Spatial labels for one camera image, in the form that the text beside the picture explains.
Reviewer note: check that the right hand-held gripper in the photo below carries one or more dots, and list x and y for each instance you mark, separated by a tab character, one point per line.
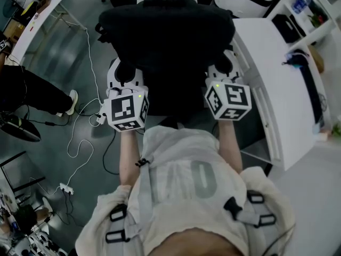
231	100

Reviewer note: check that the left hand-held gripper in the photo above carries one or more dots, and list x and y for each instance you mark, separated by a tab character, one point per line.
125	111

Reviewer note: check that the black backpack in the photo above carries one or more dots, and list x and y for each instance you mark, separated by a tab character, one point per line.
167	36

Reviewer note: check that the person's left forearm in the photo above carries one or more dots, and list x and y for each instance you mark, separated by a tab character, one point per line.
129	156

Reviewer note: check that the person's right forearm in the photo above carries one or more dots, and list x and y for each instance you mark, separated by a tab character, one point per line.
229	145

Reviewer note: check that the white desk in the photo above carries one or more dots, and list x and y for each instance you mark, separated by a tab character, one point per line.
279	89

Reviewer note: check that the white round appliance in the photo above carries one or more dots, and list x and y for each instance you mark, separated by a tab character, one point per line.
239	4

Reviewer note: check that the dark blue headset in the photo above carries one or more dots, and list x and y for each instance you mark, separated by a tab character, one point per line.
295	59

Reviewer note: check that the black box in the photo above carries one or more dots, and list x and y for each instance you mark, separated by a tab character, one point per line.
285	28

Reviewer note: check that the white shelf unit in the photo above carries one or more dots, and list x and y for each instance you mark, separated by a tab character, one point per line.
303	40

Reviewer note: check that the person's beige shirt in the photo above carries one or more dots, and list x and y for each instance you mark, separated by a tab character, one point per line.
181	148

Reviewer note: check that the white table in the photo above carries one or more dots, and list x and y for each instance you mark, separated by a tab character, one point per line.
40	28

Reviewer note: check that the clear water bottle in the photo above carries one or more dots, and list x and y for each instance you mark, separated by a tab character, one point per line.
301	3

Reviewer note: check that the small red flower plant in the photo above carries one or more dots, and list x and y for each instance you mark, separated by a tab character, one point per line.
317	17

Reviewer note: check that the cardboard box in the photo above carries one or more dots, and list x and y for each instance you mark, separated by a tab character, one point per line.
43	4

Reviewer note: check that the grey black oval panel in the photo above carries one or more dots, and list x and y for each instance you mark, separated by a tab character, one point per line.
21	131

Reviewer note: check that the grey chest harness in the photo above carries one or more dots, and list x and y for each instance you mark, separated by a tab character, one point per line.
145	196

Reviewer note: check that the white power strip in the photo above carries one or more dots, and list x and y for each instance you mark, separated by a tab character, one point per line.
66	188

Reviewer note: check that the small green plant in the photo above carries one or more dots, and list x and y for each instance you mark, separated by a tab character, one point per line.
337	129

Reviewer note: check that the black metal stand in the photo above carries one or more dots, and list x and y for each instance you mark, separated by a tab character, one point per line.
16	169

